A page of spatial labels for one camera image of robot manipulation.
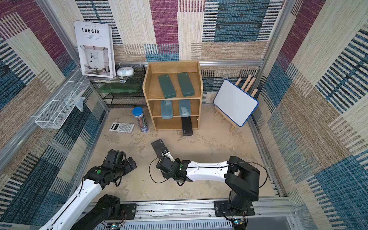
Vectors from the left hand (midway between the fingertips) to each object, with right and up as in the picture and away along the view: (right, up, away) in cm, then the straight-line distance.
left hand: (130, 165), depth 82 cm
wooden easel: (+58, +29, +24) cm, 69 cm away
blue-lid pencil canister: (+1, +31, +11) cm, 32 cm away
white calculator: (-15, +20, +24) cm, 35 cm away
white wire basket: (-33, +29, -10) cm, 45 cm away
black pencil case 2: (+32, +21, +19) cm, 43 cm away
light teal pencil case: (+19, +33, +13) cm, 40 cm away
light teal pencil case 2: (+31, +33, +13) cm, 47 cm away
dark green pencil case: (+21, +44, +6) cm, 49 cm away
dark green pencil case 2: (+31, +47, +6) cm, 57 cm away
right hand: (+21, 0, +2) cm, 21 cm away
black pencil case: (+15, +8, +7) cm, 19 cm away
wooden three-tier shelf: (+13, +41, +4) cm, 43 cm away
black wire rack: (-17, +42, +38) cm, 59 cm away
